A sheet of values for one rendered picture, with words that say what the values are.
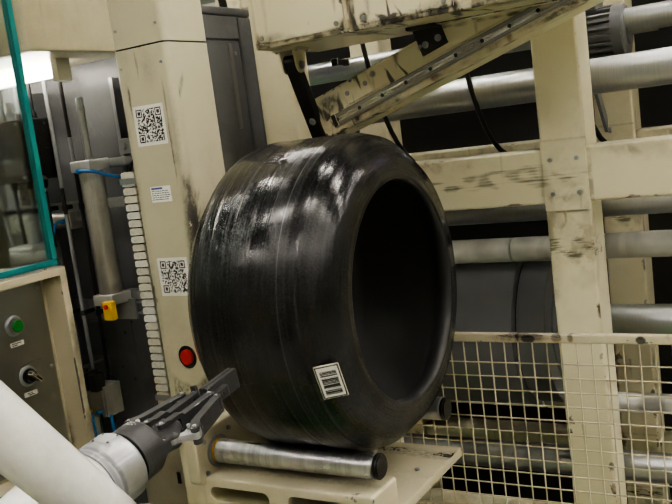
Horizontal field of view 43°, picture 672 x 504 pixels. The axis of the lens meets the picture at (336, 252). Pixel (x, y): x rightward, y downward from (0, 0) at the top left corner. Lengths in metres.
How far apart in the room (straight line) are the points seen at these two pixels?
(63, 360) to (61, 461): 0.97
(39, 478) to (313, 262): 0.62
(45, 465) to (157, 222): 0.93
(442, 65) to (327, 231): 0.57
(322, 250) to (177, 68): 0.52
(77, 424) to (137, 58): 0.72
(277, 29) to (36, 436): 1.17
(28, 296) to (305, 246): 0.64
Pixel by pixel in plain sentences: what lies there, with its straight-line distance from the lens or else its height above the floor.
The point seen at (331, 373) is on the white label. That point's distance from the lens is 1.30.
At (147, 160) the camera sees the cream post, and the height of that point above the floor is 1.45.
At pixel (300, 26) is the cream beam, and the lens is 1.75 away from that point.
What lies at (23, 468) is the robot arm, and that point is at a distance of 0.80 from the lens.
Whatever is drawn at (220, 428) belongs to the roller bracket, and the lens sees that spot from 1.64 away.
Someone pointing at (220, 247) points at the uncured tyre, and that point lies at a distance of 1.37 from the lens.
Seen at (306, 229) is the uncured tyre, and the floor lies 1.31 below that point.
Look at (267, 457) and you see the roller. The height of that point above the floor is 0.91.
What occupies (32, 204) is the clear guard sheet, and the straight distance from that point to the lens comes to 1.71.
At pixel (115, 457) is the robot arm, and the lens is 1.06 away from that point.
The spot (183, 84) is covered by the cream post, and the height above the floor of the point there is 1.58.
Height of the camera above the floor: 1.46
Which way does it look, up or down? 8 degrees down
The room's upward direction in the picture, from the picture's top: 7 degrees counter-clockwise
